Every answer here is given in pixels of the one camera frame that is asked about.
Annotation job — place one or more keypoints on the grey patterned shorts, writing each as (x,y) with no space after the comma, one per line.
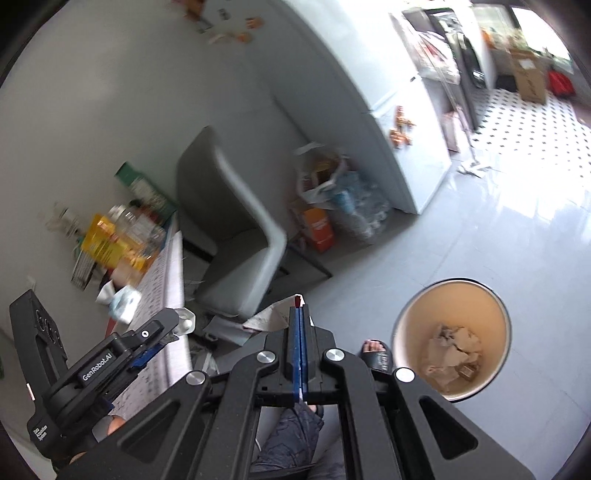
(291,438)

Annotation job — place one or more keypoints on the clear bag of bottles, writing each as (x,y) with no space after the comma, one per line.
(360,203)

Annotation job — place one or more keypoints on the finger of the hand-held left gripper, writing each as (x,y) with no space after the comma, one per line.
(147,332)
(143,359)

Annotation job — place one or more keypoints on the white red-tipped wrapper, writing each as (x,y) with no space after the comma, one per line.
(298,302)

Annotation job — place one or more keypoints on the orange carton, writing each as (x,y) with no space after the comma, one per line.
(318,228)

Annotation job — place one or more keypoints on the yellow snack bag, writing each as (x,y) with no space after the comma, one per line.
(104,240)

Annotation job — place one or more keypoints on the red bag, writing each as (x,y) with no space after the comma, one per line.
(561,83)

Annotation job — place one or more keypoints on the blue tissue pack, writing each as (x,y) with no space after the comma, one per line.
(124,302)

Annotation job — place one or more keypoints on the person's foot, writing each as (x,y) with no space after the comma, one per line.
(373,346)

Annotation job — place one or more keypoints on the black sandal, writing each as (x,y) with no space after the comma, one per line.
(378,362)

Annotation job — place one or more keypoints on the tall black appliance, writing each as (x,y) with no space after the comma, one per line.
(461,60)

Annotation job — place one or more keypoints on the white refrigerator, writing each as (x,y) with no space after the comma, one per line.
(351,92)

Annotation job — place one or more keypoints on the large cardboard box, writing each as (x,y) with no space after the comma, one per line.
(531,76)

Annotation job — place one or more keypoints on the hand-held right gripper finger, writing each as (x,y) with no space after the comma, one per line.
(292,364)
(303,369)

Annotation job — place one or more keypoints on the person's left hand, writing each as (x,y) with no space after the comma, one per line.
(114,425)

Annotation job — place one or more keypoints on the small white container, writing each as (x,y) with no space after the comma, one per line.
(186,321)

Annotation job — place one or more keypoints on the white plastic bag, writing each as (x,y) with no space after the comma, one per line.
(318,175)

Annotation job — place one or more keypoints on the white paper sheet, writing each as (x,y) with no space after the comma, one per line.
(268,318)

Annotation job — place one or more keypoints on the green box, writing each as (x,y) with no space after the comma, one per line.
(138,184)

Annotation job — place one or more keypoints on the orange fridge magnet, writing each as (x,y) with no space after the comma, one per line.
(399,138)
(404,119)

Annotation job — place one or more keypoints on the cream trash bin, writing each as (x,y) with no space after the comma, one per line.
(415,323)

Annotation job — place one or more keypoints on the group of fridge magnets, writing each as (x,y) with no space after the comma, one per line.
(224,14)

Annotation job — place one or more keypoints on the grey chair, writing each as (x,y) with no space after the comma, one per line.
(240,258)

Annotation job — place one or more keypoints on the clear bottle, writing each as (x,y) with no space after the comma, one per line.
(134,226)

